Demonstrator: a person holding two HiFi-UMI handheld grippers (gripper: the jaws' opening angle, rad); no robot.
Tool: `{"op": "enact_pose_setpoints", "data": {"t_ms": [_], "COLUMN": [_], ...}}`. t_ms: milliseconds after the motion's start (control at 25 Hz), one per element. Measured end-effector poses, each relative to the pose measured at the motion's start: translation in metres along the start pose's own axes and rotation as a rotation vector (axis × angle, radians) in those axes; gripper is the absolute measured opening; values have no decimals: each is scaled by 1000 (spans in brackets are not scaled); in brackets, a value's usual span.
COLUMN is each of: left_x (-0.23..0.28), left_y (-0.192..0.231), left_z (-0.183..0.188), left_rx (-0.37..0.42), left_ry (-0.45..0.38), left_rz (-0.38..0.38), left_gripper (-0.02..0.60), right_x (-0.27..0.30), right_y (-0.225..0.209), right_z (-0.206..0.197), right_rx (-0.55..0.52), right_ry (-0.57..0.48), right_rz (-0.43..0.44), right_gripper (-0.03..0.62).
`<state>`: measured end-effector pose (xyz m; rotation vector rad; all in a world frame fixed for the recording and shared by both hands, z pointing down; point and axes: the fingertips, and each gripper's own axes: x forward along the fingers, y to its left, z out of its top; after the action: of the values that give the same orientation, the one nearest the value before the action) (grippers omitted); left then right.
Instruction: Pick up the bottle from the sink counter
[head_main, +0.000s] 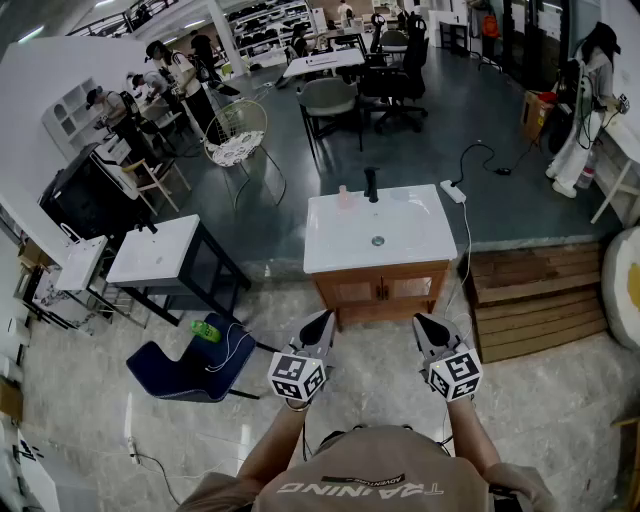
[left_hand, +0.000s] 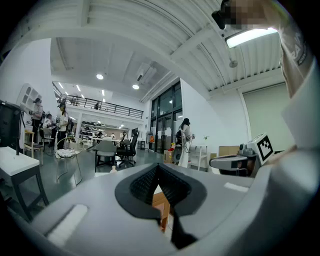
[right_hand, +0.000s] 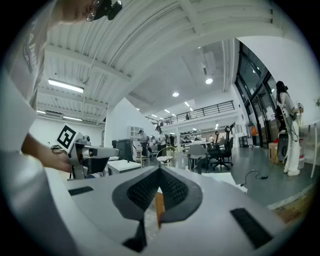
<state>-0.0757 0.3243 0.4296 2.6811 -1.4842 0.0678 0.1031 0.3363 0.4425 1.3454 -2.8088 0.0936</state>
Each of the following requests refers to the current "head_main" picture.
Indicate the person's tan printed shirt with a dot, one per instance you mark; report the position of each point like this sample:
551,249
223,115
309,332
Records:
370,475

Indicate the wooden vanity cabinet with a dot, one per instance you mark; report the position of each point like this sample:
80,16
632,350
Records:
350,290

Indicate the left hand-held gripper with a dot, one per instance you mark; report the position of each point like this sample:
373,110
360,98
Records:
295,375

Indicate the black office chair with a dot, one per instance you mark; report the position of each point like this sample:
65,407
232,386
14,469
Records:
400,75

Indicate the small white floor power strip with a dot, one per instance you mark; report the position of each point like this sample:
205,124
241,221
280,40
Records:
133,450

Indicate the light wooden chair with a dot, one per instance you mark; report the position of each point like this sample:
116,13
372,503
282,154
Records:
152,182

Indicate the black frame vanity cabinet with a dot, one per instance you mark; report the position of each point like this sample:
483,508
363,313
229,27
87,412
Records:
210,270

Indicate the patterned round seat cushion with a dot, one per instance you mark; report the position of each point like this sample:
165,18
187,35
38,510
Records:
235,147

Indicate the clear bottle with pink label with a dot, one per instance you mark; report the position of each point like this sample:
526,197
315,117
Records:
586,172

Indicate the white and yellow egg cushion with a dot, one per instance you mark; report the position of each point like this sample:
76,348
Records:
617,290

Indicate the small black faucet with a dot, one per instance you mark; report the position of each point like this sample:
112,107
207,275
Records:
148,228

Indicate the white table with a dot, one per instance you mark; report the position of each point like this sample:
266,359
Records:
325,62

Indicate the green plastic bottle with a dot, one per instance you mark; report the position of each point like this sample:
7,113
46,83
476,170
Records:
206,331

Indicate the wooden pallet step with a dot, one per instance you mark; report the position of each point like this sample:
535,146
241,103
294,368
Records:
540,300

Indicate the grey upholstered chair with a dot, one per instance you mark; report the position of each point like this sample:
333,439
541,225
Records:
327,97

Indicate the person's left forearm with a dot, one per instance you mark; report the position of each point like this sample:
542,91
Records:
272,440

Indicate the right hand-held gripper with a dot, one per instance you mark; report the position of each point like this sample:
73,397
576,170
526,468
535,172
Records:
457,375

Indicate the cardboard box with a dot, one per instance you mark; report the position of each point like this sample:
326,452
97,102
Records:
535,117

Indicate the person's right forearm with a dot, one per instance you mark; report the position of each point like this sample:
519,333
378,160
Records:
470,430

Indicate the white shelf unit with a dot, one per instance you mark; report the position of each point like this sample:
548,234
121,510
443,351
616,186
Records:
67,112

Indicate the white sink basin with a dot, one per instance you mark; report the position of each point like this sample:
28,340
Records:
150,252
345,240

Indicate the dark blue chair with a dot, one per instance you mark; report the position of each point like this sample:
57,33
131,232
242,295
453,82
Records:
165,370

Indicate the white desk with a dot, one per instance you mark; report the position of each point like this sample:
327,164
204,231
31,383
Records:
620,150

